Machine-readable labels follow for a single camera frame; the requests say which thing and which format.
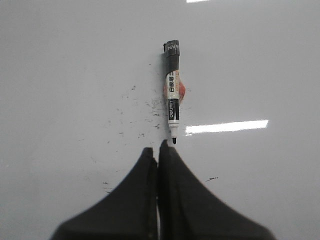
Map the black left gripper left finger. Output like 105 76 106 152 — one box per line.
51 147 158 240

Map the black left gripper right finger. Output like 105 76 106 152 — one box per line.
158 140 275 240

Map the black white whiteboard marker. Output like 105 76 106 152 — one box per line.
163 40 186 145

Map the white whiteboard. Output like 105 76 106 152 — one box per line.
0 0 320 240

